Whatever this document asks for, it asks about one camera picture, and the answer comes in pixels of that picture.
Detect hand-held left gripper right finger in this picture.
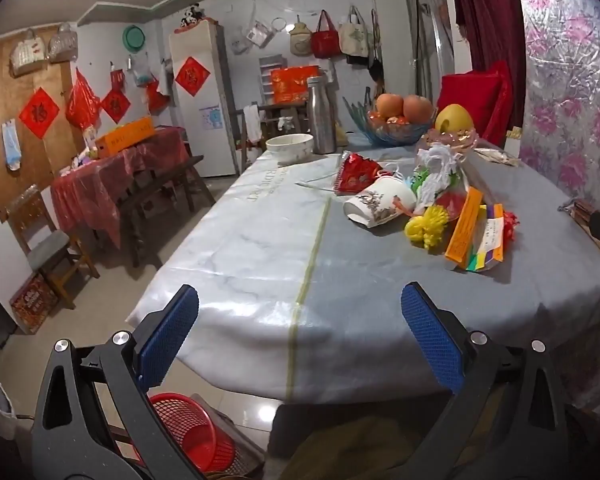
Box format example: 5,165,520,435
400,281,572,480

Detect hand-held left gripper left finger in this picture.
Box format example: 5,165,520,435
31,284,206,480

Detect red mesh basket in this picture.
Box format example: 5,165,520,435
130,392,233,476

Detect white printed paper cup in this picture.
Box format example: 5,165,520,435
342,180,418,228

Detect pink plastic wrapper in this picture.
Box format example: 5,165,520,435
426,127,480,153

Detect colourful paper card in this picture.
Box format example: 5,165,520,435
464,204,506,273

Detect orange paper packet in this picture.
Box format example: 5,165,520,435
444,186,483,268

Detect grey white tablecloth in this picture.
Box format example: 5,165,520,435
125,132,600,406

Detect yellow plastic flower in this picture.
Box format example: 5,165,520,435
404,206,451,250

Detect red ribbon flower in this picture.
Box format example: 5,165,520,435
501,210,521,241

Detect yellow garment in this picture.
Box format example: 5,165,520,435
280,405,456,480

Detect red printed carton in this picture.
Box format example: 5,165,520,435
9,272,60,336

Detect wooden chair with grey seat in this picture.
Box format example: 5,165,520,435
5,185,101,311

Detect dark wooden bench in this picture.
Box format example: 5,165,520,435
117,155,217,268

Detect green plastic wrapper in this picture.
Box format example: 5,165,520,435
405,170,431,196

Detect table with red plastic cover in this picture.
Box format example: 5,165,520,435
50,126,191,251

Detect red snack packet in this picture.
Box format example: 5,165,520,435
334,152,381,196

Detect clear plastic packet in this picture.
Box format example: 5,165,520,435
472,147,521,167

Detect brown case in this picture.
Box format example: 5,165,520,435
567,199,600,266

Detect orange cardboard box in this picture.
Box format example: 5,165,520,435
95,116,156,158

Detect blue glass fruit bowl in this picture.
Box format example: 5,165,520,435
342,95,437,148

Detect white ceramic bowl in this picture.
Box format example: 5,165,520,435
265,133,314,165

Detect blue fridge poster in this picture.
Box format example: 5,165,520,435
198,105,222,131

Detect yellow pomelo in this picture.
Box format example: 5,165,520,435
434,104,476,133

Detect red orange wrapped sweets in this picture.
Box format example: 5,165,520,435
369,112,411,126

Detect white towel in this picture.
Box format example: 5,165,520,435
243,104,266,143

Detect red diamond paper poster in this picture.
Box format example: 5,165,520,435
174,56,212,97
18,86,61,139
100,87,132,123

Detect steel thermos bottle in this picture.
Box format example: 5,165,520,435
306,76,337,155

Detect red cushion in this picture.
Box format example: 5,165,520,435
436,60,513,148

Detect red plastic bag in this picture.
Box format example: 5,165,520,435
65,67,102,131

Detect blue face mask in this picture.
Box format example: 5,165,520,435
1,119,23,171

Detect red gift box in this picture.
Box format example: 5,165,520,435
270,65,320,106

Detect floral foil sheet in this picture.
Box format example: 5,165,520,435
510,0,600,211

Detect grey drawer shelf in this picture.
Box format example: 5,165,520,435
258,54,286,106

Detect white refrigerator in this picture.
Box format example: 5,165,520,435
168,21,241,178

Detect black hanging bag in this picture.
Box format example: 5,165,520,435
367,10,383,78

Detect green plastic basin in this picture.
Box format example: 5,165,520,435
122,25,149,53

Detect cream tote bag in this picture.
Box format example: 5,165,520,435
339,6,371,57

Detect woven straw bag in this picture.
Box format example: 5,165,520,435
9,27,48,78
47,22,79,64

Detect clear plastic bag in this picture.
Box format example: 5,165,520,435
230,2,276,56

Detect red tote bag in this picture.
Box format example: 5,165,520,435
311,10,342,59

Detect panda plush toy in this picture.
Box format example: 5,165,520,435
180,4,204,28

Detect beige hanging bag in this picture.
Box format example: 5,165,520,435
287,15,313,57

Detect dark red curtain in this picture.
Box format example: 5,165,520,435
447,0,526,81

